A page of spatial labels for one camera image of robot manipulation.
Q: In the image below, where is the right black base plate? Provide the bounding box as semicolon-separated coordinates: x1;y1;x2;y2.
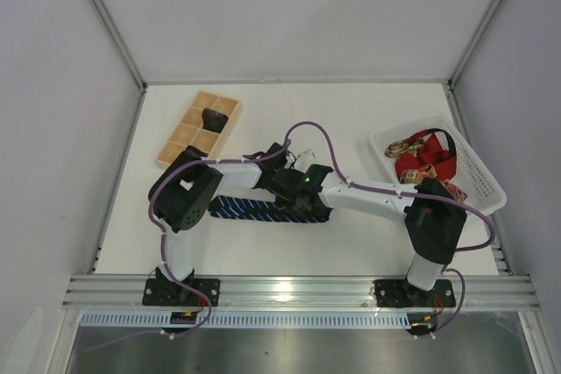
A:
373;278;457;308

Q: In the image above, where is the right aluminium frame post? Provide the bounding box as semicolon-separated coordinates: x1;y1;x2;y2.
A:
447;0;507;91

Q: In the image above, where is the red tie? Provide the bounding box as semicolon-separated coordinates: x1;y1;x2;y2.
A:
394;128;458;181

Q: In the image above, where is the wooden compartment organizer box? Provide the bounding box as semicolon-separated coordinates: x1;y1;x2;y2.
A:
155;90;243;169

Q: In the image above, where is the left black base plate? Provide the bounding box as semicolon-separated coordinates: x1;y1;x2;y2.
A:
142;278;221;307

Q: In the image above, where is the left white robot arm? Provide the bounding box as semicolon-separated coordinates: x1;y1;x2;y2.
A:
148;143;288;287

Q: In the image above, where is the rolled black tie upper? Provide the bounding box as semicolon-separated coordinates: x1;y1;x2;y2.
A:
202;108;229;133

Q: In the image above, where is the white plastic basket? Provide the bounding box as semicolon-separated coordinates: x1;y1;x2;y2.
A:
369;113;507;215

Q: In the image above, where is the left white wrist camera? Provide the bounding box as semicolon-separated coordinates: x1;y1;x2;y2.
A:
295;148;316;166

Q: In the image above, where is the navy blue striped tie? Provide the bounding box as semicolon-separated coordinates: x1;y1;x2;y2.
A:
208;195;330;224

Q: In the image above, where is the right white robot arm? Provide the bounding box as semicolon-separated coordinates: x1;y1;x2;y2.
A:
267;165;467;292

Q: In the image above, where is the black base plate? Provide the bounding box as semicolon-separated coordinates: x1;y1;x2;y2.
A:
373;278;457;308
142;278;221;307

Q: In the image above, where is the aluminium mounting rail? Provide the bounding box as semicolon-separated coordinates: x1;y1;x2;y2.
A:
62;275;540;312

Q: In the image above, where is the gold patterned tie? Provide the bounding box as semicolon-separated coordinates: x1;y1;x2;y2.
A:
384;140;468;202

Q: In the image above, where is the white slotted cable duct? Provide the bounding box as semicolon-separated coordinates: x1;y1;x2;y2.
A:
80;310;411;329

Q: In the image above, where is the left aluminium frame post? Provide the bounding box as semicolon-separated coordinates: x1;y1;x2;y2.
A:
88;0;146;94

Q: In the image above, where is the aluminium frame post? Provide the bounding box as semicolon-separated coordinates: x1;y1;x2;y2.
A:
88;0;146;94
447;0;507;91

